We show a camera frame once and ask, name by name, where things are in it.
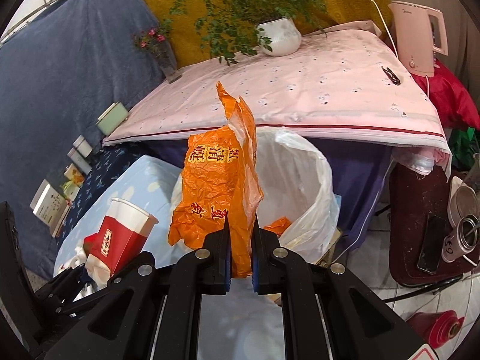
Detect white cylindrical jar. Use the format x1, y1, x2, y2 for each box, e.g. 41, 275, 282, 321
72, 135, 93, 158

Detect red white paper cup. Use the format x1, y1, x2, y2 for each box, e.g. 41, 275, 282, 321
85, 197, 159, 289

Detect navy floral cloth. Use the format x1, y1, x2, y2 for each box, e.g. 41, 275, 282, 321
56, 144, 152, 247

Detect orange plastic bag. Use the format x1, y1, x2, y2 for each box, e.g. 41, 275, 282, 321
168, 82, 264, 278
264, 216, 291, 237

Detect pink electric kettle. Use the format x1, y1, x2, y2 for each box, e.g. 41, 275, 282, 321
389, 1, 448, 77

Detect green white small packet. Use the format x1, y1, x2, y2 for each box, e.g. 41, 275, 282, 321
61, 181, 80, 202

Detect orange patterned small box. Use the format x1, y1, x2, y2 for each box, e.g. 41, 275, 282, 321
64, 163, 85, 187

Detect tall white tube bottle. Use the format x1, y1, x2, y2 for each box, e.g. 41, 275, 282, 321
67, 148, 92, 175

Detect white open gift box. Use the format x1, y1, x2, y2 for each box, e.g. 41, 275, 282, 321
29, 180, 70, 238

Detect glass vase pink flowers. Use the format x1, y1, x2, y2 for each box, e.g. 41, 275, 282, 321
134, 19, 182, 83

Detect white lined trash bin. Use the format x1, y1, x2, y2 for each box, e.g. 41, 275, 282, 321
174, 127, 339, 263

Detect yellow hanging cloth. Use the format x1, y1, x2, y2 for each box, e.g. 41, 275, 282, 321
145, 0, 393, 67

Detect pink bed sheet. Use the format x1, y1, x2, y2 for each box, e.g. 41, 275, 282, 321
104, 20, 452, 175

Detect light blue dotted tablecloth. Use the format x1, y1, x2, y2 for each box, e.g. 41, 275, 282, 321
54, 155, 285, 359

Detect black hair clip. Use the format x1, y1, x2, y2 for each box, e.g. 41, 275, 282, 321
382, 67, 401, 86

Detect mint green tissue box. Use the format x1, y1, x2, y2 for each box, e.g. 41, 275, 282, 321
96, 102, 128, 136

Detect blue grey hanging blanket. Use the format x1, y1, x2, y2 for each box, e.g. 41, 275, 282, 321
1, 0, 164, 279

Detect potted green plant white pot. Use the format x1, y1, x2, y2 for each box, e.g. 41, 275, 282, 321
193, 0, 327, 66

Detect metal thermos cup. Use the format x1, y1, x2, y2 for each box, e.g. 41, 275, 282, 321
441, 184, 479, 263

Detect smartphone on dark stool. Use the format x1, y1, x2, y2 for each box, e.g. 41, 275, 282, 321
417, 214, 446, 275

